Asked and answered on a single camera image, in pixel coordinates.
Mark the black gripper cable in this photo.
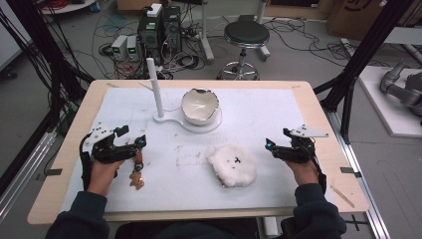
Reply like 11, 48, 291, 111
79, 132, 95, 192
311, 155, 328, 195

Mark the light wooden table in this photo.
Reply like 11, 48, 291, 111
27, 79, 370, 226

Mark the white base board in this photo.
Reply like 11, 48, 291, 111
357, 65, 422, 138

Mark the white table mat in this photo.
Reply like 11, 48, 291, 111
60, 87, 332, 213

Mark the brown bear keychain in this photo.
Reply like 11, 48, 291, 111
128, 149, 146, 191

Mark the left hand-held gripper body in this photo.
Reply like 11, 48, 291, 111
83, 120, 140, 164

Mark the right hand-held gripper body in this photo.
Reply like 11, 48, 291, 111
277, 123, 330, 164

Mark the white box on computer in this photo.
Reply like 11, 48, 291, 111
145, 3, 163, 18

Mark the person's right hand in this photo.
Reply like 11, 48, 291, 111
284, 158, 321, 187

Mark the white stand with post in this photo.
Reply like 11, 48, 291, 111
145, 57, 223, 134

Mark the black metal frame post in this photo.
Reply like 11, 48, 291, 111
313, 0, 416, 145
0, 0, 96, 197

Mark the person's lap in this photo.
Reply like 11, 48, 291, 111
113, 218, 287, 239

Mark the white eggshell-shaped bowl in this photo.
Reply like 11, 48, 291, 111
180, 87, 221, 126

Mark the brown cardboard box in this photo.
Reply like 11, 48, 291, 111
325, 0, 422, 42

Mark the person's left hand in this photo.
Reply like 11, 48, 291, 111
86, 158, 126, 197

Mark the black round stool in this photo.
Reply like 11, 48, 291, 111
216, 20, 271, 81

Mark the grey power supply unit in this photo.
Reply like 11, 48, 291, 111
110, 34, 129, 60
125, 35, 139, 62

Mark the white fluffy plush pouch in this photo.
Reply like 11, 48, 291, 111
206, 143, 259, 189

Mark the black computer tower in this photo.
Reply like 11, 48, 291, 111
136, 12, 163, 66
161, 5, 183, 56

